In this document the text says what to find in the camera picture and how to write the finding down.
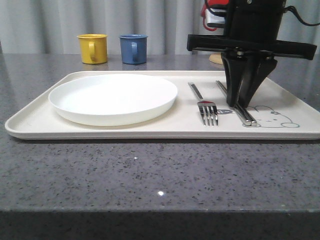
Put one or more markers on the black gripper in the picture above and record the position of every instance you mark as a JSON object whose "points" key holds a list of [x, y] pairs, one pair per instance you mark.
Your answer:
{"points": [[249, 26]]}

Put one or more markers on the steel chopstick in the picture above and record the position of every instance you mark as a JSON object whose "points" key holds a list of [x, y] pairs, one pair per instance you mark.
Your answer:
{"points": [[243, 116], [248, 116]]}

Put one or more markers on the stainless steel fork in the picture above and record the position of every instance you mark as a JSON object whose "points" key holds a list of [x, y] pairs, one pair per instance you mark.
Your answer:
{"points": [[207, 109]]}

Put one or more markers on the white round plate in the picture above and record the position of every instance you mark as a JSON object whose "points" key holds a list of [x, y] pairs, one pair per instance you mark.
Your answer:
{"points": [[113, 99]]}

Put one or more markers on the wooden mug tree stand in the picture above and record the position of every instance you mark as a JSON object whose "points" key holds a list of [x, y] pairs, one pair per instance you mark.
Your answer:
{"points": [[215, 60]]}

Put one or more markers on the cream rabbit serving tray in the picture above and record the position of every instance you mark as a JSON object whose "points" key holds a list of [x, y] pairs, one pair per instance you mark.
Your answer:
{"points": [[280, 115]]}

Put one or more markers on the red enamel mug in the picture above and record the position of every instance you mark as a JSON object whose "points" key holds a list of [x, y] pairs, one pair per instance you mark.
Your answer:
{"points": [[212, 3]]}

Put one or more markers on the blue enamel mug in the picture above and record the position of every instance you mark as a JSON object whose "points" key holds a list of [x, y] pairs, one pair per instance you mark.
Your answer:
{"points": [[133, 48]]}

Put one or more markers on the yellow enamel mug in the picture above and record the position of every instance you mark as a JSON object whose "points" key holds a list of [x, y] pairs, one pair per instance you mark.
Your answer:
{"points": [[93, 48]]}

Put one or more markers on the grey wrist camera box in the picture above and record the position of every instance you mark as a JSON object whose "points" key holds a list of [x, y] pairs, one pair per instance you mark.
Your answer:
{"points": [[215, 18]]}

